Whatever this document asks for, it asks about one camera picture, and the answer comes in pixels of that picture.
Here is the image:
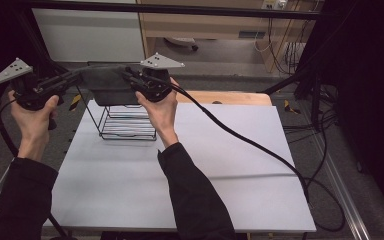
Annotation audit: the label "person's right hand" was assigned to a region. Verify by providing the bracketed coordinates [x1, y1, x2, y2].
[135, 77, 180, 149]

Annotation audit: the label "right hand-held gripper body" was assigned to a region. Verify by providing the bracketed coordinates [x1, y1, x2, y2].
[131, 52, 186, 103]

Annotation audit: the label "hanging cable bundle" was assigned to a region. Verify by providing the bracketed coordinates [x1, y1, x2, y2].
[253, 8, 316, 75]

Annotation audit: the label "light wooden desk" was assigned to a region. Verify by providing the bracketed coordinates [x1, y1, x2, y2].
[135, 0, 314, 74]

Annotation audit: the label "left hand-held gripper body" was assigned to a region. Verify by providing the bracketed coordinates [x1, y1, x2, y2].
[0, 57, 65, 112]

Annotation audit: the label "white power strip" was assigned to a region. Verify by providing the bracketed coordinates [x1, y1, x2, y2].
[261, 0, 288, 10]

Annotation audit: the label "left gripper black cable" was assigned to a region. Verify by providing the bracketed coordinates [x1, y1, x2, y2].
[0, 85, 70, 240]

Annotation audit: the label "black metal frame bar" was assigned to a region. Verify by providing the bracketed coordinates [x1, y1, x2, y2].
[23, 0, 324, 20]

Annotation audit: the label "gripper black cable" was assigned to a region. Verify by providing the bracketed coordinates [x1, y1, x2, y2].
[169, 83, 346, 233]
[0, 85, 70, 240]

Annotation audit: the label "white cabinet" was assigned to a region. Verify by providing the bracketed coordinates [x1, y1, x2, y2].
[31, 0, 147, 63]

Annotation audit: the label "white chair base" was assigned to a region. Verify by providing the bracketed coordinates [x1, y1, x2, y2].
[164, 35, 200, 52]

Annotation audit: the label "wooden table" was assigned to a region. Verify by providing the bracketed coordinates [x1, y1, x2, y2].
[174, 90, 273, 107]

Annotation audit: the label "black metal frame strut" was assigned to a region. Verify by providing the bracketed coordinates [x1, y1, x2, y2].
[13, 9, 93, 101]
[262, 64, 326, 132]

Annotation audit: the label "black wire rack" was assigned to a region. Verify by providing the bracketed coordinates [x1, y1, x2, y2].
[75, 60, 158, 142]

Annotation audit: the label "person's left hand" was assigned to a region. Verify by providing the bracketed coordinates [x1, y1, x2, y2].
[7, 89, 60, 160]

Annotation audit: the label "dark grey towel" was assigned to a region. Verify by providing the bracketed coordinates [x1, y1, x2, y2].
[79, 64, 142, 107]

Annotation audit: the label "black floor cables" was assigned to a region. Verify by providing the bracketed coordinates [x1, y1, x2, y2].
[281, 84, 341, 145]

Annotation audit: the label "yellow black tape piece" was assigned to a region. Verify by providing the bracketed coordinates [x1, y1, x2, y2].
[283, 99, 302, 115]
[68, 94, 82, 112]

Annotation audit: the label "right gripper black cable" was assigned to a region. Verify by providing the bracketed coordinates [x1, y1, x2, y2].
[169, 83, 346, 233]

